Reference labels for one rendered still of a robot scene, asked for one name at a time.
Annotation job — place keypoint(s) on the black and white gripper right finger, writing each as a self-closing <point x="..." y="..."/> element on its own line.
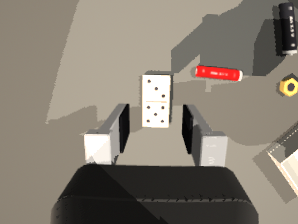
<point x="207" y="147"/>

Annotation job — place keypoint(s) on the black aa battery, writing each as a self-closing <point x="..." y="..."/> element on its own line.
<point x="288" y="28"/>

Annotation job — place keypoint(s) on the white three-compartment bin rack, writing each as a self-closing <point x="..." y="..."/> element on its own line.
<point x="283" y="150"/>

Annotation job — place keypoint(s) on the white domino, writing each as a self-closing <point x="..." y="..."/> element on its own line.
<point x="156" y="100"/>

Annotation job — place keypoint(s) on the orange hex nut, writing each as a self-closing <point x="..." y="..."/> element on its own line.
<point x="288" y="86"/>

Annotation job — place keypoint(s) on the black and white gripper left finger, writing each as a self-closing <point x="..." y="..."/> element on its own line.
<point x="103" y="145"/>

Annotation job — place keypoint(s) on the red battery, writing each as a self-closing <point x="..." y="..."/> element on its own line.
<point x="218" y="73"/>

